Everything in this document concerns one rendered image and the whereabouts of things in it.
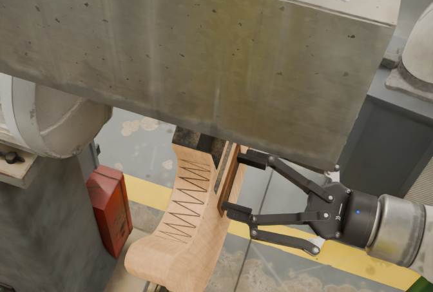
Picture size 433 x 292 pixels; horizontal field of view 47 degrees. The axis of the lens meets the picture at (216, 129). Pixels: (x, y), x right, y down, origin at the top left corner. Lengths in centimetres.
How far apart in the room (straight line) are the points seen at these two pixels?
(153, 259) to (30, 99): 20
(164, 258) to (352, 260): 148
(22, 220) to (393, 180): 115
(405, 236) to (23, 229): 63
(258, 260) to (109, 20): 158
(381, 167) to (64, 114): 123
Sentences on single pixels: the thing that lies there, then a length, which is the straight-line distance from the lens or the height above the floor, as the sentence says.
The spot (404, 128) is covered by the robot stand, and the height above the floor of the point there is 61.
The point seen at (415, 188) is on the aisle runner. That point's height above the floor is 0.
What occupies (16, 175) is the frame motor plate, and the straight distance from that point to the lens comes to 72.
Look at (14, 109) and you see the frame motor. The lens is 56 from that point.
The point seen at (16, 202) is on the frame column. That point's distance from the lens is 90.
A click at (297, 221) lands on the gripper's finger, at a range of 71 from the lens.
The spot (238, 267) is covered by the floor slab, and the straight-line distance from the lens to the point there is 184.
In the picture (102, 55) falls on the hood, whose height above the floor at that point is 144.
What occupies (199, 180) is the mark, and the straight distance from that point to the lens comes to 58.
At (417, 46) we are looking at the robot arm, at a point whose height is 84.
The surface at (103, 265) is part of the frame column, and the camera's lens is 146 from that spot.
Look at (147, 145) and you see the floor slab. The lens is 210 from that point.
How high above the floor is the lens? 170
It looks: 52 degrees down
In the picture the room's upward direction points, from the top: 5 degrees clockwise
